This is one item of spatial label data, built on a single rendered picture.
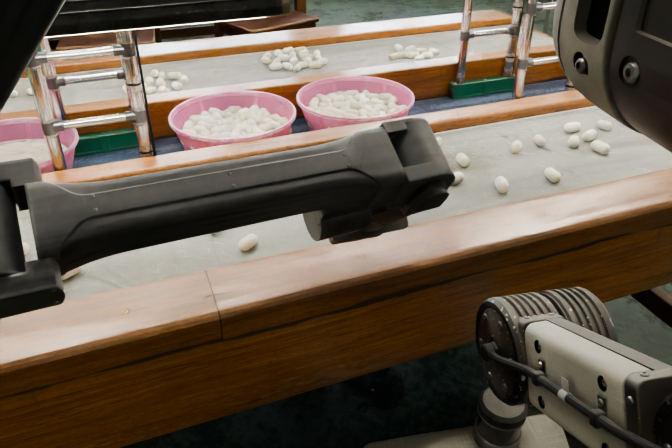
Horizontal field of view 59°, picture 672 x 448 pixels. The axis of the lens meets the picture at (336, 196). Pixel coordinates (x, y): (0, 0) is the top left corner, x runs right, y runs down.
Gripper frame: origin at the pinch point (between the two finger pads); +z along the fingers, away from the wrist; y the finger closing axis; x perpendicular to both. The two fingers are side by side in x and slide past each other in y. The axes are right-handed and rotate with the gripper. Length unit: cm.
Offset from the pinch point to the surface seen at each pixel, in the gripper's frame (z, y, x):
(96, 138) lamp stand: 56, 31, -34
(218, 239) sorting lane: 14.6, 15.0, -2.3
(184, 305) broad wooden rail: 0.8, 22.5, 6.8
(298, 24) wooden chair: 200, -73, -129
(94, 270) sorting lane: 14.2, 32.8, -0.9
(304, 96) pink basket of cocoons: 50, -16, -36
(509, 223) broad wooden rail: -0.1, -26.0, 4.7
